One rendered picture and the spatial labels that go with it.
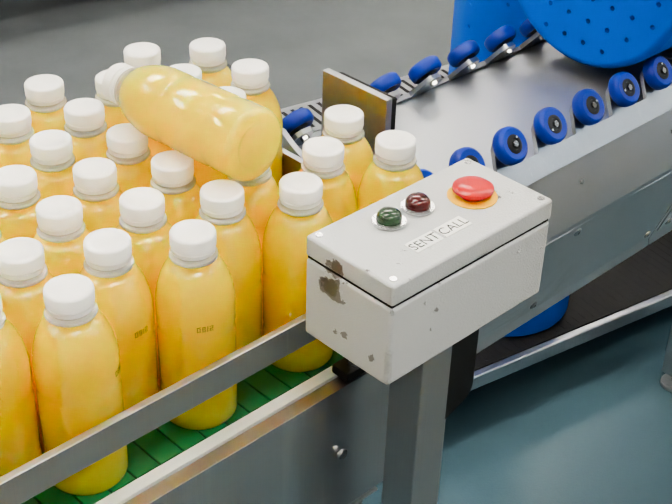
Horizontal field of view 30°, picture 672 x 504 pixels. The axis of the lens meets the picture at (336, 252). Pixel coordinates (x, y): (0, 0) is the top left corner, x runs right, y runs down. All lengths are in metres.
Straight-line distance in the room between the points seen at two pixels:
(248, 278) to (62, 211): 0.17
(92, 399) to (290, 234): 0.23
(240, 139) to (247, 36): 3.01
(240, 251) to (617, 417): 1.60
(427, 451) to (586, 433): 1.37
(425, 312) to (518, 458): 1.47
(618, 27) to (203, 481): 0.85
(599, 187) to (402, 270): 0.66
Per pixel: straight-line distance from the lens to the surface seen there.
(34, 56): 4.00
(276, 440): 1.15
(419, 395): 1.14
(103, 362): 1.00
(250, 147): 1.10
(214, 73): 1.37
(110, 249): 1.03
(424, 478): 1.22
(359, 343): 1.03
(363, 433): 1.25
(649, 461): 2.52
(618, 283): 2.72
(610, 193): 1.63
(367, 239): 1.02
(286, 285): 1.13
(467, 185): 1.08
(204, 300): 1.05
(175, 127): 1.12
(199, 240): 1.03
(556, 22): 1.72
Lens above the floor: 1.65
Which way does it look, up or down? 34 degrees down
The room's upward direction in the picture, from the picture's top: 2 degrees clockwise
